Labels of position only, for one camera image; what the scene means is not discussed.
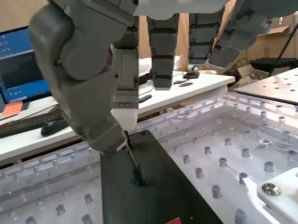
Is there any orange note pad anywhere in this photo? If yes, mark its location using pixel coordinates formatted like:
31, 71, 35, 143
0, 100, 25, 118

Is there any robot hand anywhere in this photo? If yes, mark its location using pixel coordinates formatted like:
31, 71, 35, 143
29, 0, 298, 154

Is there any black keyboard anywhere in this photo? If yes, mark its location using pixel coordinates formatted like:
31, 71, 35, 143
0, 109, 68, 139

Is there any cardboard box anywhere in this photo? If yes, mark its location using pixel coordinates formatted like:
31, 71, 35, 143
248, 24, 298, 61

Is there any white desk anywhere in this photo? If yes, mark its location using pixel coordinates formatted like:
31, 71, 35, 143
0, 71, 237, 164

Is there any computer screen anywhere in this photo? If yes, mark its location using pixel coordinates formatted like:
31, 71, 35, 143
0, 26, 53, 104

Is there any black mouse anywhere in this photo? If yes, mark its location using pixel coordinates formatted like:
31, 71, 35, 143
41, 119, 71, 137

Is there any thin stick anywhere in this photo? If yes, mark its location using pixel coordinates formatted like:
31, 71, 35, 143
126, 131, 147, 186

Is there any small white flat block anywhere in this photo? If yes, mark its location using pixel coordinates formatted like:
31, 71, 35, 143
243, 166, 298, 224

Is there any clear box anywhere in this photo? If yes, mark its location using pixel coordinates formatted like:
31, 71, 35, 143
0, 91, 298, 224

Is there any black plate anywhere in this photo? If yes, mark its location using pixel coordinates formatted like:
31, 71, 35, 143
100, 129, 224, 224

